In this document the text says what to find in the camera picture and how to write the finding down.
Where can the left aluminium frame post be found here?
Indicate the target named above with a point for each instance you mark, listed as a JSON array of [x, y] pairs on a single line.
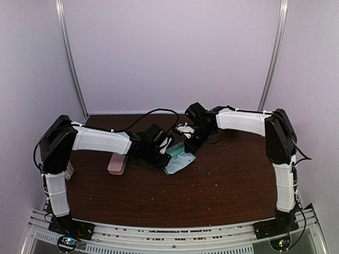
[[69, 56]]

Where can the pink glasses case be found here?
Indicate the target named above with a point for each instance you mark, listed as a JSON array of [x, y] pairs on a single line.
[[117, 164]]

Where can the aluminium front rail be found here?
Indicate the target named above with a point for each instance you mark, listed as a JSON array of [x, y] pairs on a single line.
[[233, 238]]

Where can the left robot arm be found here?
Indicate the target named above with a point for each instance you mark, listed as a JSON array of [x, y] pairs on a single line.
[[65, 136]]

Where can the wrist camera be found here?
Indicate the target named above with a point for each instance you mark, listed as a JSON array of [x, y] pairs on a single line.
[[184, 129], [163, 146]]

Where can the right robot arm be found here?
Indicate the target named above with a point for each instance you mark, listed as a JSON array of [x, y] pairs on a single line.
[[275, 131]]

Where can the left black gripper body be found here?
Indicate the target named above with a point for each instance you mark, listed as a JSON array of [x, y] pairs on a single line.
[[158, 162]]

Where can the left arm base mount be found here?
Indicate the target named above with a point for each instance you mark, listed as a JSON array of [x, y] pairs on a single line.
[[73, 236]]

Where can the light blue cloth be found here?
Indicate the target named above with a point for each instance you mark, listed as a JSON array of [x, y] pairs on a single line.
[[179, 162]]

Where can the aluminium frame post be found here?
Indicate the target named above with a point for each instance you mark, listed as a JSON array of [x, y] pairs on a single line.
[[69, 56], [279, 36]]

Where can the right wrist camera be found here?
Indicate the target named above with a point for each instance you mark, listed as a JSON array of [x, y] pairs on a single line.
[[184, 129]]

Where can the right aluminium frame post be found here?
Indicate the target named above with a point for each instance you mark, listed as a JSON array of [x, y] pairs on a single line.
[[279, 36]]

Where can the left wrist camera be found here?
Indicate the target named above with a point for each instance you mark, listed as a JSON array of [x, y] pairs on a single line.
[[163, 146]]

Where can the grey-blue glasses case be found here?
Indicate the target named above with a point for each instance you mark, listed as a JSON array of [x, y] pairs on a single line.
[[175, 150]]

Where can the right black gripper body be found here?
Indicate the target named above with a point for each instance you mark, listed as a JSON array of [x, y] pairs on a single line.
[[197, 144]]

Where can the patterned mug orange inside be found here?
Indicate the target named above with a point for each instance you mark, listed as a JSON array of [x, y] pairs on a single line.
[[69, 171]]

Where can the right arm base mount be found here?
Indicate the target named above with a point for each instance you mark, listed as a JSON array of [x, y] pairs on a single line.
[[272, 230]]

